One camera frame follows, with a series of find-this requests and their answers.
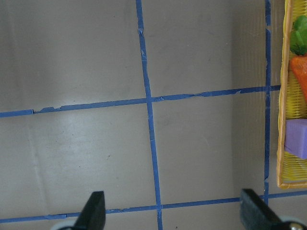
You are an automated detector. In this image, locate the purple foam block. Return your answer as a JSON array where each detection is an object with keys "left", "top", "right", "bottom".
[{"left": 284, "top": 119, "right": 307, "bottom": 160}]

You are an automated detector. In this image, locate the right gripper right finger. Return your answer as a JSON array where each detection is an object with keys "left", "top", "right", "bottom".
[{"left": 240, "top": 188, "right": 307, "bottom": 230}]

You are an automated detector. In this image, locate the yellow plastic basket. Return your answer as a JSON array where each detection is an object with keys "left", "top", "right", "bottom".
[{"left": 276, "top": 0, "right": 307, "bottom": 189}]

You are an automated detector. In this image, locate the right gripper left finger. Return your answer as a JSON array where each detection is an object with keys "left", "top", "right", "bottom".
[{"left": 71, "top": 191, "right": 106, "bottom": 230}]

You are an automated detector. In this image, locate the toy carrot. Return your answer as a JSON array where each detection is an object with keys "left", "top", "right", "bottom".
[{"left": 290, "top": 15, "right": 307, "bottom": 101}]

